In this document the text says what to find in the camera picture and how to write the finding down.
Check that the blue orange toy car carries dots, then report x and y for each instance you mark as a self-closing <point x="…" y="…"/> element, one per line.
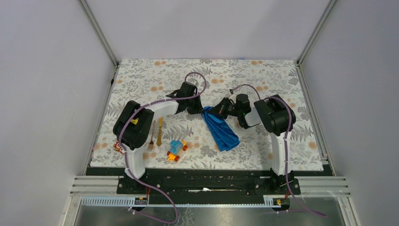
<point x="176" y="147"/>

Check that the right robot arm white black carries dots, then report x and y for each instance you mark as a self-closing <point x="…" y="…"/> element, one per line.
<point x="276" y="117"/>

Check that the blue cloth napkin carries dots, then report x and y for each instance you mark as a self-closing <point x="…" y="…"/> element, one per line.
<point x="221" y="132"/>

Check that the gold fork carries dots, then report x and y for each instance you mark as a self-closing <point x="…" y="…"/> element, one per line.
<point x="151" y="142"/>

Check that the yellow toy block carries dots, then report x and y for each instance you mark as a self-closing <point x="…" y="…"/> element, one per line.
<point x="134" y="121"/>

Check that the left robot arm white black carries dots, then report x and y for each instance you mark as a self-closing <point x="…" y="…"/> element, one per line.
<point x="134" y="125"/>

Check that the red owl toy block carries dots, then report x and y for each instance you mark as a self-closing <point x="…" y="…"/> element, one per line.
<point x="117" y="147"/>

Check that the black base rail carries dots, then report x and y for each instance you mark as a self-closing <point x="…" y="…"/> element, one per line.
<point x="186" y="186"/>

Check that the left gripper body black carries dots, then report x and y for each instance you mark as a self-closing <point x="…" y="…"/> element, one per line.
<point x="193" y="106"/>

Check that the floral tablecloth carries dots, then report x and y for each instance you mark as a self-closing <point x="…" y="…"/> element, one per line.
<point x="147" y="80"/>

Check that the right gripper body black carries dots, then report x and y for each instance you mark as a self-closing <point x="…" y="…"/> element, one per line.
<point x="233" y="110"/>

